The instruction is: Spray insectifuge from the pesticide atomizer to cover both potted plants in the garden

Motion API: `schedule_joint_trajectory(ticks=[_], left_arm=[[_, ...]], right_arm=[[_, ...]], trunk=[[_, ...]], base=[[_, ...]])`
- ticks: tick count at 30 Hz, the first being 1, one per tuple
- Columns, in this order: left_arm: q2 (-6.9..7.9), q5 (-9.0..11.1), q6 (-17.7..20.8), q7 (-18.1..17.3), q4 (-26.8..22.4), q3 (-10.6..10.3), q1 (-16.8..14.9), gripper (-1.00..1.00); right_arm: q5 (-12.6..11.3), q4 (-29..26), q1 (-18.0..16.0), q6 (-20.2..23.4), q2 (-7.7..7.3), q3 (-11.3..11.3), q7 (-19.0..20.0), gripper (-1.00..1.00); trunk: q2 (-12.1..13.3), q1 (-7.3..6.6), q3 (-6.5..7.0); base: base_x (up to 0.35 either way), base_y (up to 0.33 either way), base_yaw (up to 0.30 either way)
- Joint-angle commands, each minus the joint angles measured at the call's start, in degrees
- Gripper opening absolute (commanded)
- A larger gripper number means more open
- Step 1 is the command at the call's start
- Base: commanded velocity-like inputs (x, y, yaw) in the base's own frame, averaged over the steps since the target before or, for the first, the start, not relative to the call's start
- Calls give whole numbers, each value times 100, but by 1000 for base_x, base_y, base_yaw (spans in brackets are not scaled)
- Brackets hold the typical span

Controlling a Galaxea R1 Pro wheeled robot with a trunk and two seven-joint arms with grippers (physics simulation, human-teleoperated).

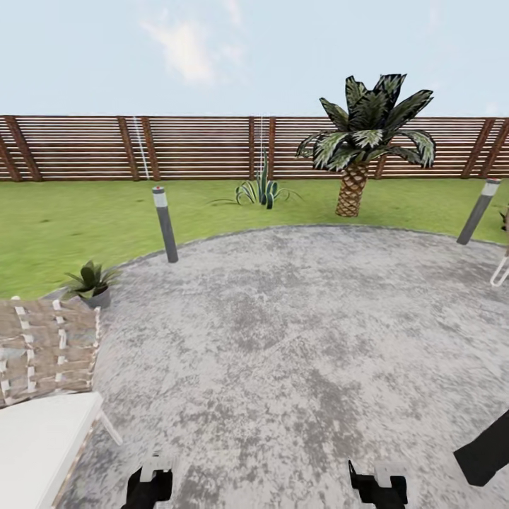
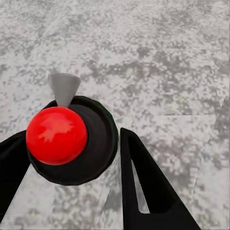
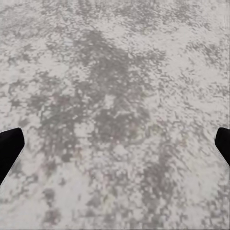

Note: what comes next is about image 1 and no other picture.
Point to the pot plant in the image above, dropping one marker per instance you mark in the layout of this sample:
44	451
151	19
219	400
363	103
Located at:
89	287

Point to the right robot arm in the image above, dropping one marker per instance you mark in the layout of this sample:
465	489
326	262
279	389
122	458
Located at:
387	488

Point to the charcoal grill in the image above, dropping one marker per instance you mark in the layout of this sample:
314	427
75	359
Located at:
484	456

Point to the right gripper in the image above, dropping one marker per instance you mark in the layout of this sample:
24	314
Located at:
371	492

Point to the garden chair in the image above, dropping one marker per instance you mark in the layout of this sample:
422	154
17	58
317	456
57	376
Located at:
45	425

